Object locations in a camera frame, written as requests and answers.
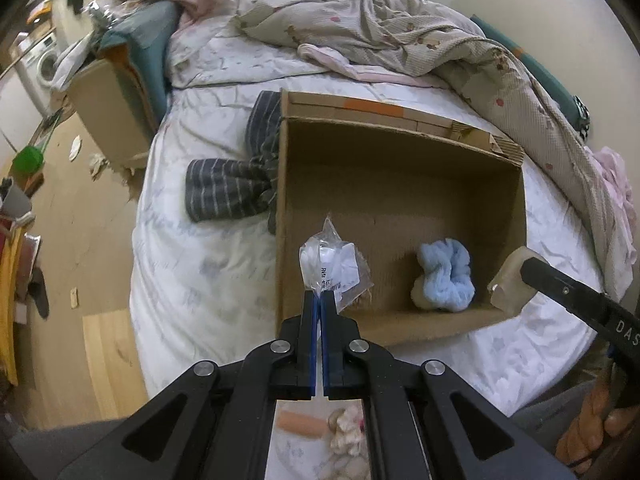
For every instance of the grey cloth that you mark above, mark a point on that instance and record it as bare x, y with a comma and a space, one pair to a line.
545, 415

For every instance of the beige floral quilt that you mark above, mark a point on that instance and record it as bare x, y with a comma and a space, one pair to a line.
400, 25

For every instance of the white bed duvet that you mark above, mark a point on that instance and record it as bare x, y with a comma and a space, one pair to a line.
200, 285

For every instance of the peach soft cylinder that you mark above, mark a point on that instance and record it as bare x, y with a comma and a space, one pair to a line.
300, 422

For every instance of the yellow wooden furniture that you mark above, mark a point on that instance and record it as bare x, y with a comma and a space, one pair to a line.
12, 300

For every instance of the fluffy blue scrunchie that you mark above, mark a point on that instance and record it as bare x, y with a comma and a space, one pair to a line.
445, 270

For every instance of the tall cardboard box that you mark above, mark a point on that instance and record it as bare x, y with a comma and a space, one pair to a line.
100, 105

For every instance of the pink garment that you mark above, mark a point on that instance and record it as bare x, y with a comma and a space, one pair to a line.
615, 180

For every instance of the dark striped cloth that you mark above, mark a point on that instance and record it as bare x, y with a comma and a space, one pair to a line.
225, 190

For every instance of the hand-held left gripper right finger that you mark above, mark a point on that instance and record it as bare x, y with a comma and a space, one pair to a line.
327, 340

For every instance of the cream plush toy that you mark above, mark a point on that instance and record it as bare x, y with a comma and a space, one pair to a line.
347, 432

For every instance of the clear plastic bag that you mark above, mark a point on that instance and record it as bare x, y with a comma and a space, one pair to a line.
335, 260

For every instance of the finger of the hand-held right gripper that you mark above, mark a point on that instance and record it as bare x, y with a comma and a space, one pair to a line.
565, 287

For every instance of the shiny metal object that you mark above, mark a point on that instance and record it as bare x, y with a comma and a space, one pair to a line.
100, 15

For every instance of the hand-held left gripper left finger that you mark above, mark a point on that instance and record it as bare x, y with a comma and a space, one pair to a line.
311, 340

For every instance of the person's right hand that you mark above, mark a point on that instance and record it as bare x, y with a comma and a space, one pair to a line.
590, 425

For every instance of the cream fluffy cloth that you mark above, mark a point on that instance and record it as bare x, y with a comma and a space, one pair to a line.
420, 296

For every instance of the white washing machine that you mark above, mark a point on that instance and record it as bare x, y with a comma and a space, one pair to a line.
45, 62

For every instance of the green plastic object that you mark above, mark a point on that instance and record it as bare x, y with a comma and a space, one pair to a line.
26, 160

